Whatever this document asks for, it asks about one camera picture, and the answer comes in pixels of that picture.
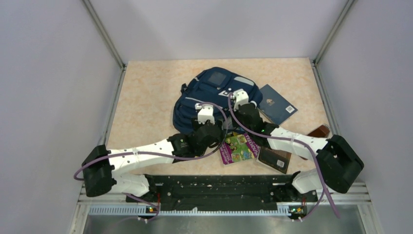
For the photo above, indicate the navy blue backpack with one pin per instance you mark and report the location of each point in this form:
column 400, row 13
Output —
column 211, row 85

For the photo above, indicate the purple treehouse book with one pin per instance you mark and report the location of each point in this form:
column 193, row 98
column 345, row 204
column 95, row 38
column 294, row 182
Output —
column 238, row 148

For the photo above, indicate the dark blue hardcover book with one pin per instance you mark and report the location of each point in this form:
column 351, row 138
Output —
column 274, row 106

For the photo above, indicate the black paperback book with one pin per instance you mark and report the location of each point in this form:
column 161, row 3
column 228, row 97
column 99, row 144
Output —
column 275, row 159

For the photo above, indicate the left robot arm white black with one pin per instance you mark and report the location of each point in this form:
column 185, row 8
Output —
column 107, row 171

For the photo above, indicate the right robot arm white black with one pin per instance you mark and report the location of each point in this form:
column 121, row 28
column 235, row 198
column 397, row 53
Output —
column 337, row 164

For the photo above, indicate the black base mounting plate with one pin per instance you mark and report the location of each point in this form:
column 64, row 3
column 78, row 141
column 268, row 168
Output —
column 223, row 193

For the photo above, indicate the brown leather case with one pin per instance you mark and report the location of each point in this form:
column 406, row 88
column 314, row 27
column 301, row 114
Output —
column 322, row 131

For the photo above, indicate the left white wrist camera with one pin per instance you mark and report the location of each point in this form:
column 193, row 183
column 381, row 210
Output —
column 205, row 113

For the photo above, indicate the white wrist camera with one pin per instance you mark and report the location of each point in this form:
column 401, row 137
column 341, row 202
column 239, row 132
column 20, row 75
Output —
column 205, row 113
column 239, row 98

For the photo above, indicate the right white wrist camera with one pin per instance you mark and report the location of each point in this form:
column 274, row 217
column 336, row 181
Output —
column 239, row 98

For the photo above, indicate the aluminium frame rail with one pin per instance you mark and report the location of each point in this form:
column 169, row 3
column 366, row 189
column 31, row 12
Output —
column 114, row 213

